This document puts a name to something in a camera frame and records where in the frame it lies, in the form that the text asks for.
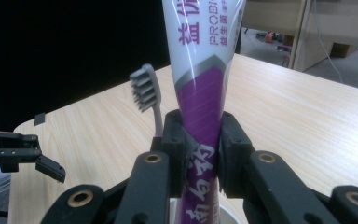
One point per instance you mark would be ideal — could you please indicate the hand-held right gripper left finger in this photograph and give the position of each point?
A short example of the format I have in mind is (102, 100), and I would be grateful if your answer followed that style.
(175, 149)

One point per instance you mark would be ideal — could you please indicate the small red object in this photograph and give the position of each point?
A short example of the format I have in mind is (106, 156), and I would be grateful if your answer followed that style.
(269, 37)

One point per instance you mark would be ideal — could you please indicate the beige wooden desk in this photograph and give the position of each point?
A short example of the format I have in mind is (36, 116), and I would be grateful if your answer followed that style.
(338, 28)

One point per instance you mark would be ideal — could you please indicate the brown cardboard box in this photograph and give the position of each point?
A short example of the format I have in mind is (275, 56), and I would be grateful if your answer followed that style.
(342, 49)

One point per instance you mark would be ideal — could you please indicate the black tape patch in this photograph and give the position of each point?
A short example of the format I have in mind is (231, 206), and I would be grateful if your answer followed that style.
(39, 119)

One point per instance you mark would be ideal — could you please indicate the white and purple toothpaste tube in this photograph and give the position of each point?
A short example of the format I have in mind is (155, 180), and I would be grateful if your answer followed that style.
(202, 77)

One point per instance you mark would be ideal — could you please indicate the white cup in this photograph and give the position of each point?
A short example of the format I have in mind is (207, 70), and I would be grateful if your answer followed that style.
(227, 216)

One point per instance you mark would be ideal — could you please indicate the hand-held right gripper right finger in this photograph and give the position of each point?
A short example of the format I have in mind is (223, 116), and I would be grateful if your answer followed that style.
(234, 149)

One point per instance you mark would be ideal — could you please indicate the pink and grey toothbrush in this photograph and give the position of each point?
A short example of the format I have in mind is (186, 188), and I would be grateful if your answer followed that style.
(146, 85)

